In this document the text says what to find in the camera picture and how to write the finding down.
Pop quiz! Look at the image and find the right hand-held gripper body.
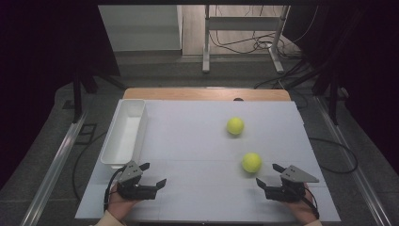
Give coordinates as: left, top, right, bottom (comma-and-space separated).
264, 165, 320, 202

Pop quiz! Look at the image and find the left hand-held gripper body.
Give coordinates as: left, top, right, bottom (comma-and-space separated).
116, 160, 158, 202

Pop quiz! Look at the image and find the yellow tennis ball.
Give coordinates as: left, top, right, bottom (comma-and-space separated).
241, 152, 263, 174
226, 116, 246, 137

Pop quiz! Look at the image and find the white plastic bin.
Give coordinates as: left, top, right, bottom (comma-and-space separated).
100, 98, 150, 170

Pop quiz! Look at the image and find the person's left hand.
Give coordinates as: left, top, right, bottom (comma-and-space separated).
107, 183, 140, 222

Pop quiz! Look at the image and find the person's right hand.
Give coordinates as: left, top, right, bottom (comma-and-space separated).
283, 185, 318, 225

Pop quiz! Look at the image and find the white table cover sheet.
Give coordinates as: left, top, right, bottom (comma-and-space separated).
74, 99, 342, 223

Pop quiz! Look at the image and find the black metal stand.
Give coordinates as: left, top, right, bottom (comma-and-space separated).
283, 62, 349, 126
72, 67, 126, 124

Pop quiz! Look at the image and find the wooden table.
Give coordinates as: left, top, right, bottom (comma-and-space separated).
121, 88, 292, 102

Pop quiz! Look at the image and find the white cabinet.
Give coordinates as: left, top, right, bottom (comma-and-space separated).
98, 4, 184, 53

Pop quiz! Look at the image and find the dark curtain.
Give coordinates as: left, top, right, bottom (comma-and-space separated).
283, 0, 399, 177
0, 0, 120, 189

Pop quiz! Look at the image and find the right hand-held gripper black cable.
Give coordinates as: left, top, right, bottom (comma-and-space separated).
291, 185, 320, 220

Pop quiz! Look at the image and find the hand-held gripper black cable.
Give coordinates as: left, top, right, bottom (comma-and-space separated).
291, 185, 320, 220
103, 166, 127, 212

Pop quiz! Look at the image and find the left hand-held gripper black cable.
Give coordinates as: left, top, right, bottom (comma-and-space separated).
103, 166, 127, 212

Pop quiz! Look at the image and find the black curved floor cable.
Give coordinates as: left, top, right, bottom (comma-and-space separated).
72, 131, 107, 202

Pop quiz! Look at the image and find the aluminium floor rail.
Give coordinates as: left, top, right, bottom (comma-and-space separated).
314, 95, 393, 226
20, 111, 88, 226

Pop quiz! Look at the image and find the black looped floor cable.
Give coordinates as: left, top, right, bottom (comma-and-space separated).
309, 137, 359, 175

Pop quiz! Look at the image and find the black floor cable bundle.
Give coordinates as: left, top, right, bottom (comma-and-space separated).
253, 59, 318, 90

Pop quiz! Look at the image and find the tangle of black cables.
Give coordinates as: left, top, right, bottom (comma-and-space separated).
209, 31, 302, 60

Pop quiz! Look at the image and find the white metal desk frame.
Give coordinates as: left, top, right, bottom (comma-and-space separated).
201, 4, 291, 74

